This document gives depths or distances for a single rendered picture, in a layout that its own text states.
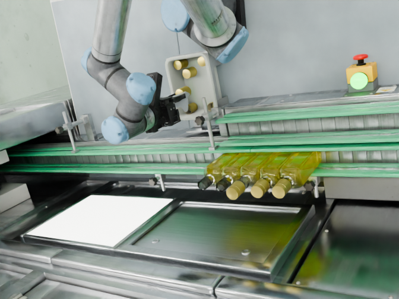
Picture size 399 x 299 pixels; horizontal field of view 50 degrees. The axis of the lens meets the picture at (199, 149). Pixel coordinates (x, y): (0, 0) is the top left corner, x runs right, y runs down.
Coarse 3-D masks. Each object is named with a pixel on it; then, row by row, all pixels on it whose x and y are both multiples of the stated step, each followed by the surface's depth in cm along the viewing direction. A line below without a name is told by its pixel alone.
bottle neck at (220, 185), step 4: (224, 176) 118; (228, 176) 117; (220, 180) 115; (224, 180) 115; (228, 180) 116; (232, 180) 117; (216, 184) 115; (220, 184) 116; (224, 184) 114; (228, 184) 115; (216, 188) 115; (220, 188) 116; (224, 188) 114
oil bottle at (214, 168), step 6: (222, 156) 130; (228, 156) 129; (234, 156) 128; (216, 162) 126; (222, 162) 124; (228, 162) 125; (210, 168) 122; (216, 168) 121; (222, 168) 122; (204, 174) 122; (216, 174) 120; (216, 180) 121
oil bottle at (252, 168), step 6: (258, 156) 123; (264, 156) 122; (270, 156) 122; (246, 162) 120; (252, 162) 119; (258, 162) 118; (264, 162) 118; (240, 168) 117; (246, 168) 116; (252, 168) 115; (258, 168) 115; (240, 174) 116; (246, 174) 114; (252, 174) 114; (258, 174) 115; (252, 180) 114
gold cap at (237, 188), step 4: (236, 184) 109; (240, 184) 109; (228, 188) 108; (232, 188) 107; (236, 188) 107; (240, 188) 108; (244, 188) 110; (228, 192) 108; (232, 192) 107; (236, 192) 107; (240, 192) 108; (228, 196) 108; (232, 196) 108; (236, 196) 107
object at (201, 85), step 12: (168, 60) 145; (192, 60) 148; (168, 72) 147; (180, 72) 152; (204, 72) 148; (180, 84) 152; (192, 84) 152; (204, 84) 149; (192, 96) 154; (204, 96) 151; (180, 108) 152
